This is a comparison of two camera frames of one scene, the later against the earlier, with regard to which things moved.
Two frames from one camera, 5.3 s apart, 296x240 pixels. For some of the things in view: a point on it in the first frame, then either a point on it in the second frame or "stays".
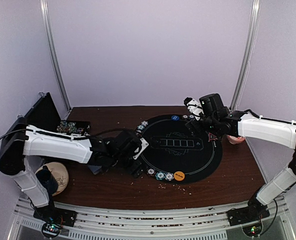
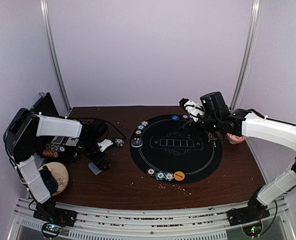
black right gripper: [192, 122] stays
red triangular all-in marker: [212, 137] stays
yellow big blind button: [179, 175] stays
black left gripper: [131, 170] to [97, 161]
